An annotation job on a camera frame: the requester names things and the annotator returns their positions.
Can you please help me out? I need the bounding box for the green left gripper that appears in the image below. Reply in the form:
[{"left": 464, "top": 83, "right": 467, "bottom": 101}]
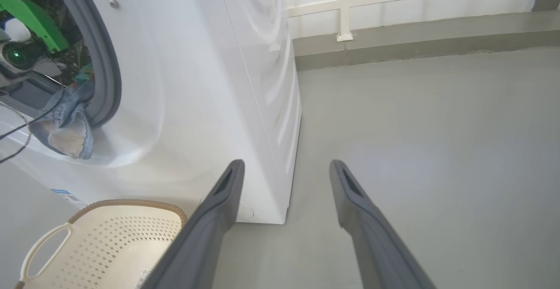
[{"left": 0, "top": 0, "right": 70, "bottom": 54}]

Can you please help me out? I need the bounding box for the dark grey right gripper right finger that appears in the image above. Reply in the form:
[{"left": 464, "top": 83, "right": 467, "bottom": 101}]
[{"left": 329, "top": 160, "right": 437, "bottom": 289}]

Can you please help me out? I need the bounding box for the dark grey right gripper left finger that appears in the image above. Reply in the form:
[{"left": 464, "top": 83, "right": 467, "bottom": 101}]
[{"left": 141, "top": 159, "right": 245, "bottom": 289}]

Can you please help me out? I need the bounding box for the blue garment with cream lining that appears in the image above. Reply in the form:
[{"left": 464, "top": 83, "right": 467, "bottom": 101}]
[{"left": 30, "top": 79, "right": 95, "bottom": 160}]

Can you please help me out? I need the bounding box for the grey rubber door gasket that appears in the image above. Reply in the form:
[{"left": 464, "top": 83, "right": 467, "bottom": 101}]
[{"left": 46, "top": 0, "right": 123, "bottom": 127}]

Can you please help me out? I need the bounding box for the white front-load washing machine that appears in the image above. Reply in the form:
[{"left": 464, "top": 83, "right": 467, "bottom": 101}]
[{"left": 0, "top": 0, "right": 302, "bottom": 225}]

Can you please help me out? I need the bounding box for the round white filter cover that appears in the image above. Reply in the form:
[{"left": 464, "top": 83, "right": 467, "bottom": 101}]
[{"left": 199, "top": 195, "right": 255, "bottom": 222}]

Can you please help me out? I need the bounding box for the cream perforated laundry basket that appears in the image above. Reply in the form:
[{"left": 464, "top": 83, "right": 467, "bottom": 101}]
[{"left": 13, "top": 199, "right": 189, "bottom": 289}]

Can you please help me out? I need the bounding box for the blue energy label sticker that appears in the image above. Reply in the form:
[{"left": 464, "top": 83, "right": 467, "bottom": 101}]
[{"left": 50, "top": 188, "right": 88, "bottom": 209}]

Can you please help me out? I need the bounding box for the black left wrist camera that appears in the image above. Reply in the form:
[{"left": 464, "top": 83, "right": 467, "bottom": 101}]
[{"left": 0, "top": 40, "right": 44, "bottom": 78}]

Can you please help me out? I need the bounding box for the thin black cable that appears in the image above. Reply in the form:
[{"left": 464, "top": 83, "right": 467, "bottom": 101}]
[
  {"left": 0, "top": 86, "right": 66, "bottom": 141},
  {"left": 0, "top": 103, "right": 32, "bottom": 164}
]

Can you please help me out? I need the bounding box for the white railing frame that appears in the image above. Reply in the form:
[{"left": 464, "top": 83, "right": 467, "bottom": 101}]
[{"left": 282, "top": 0, "right": 560, "bottom": 42}]

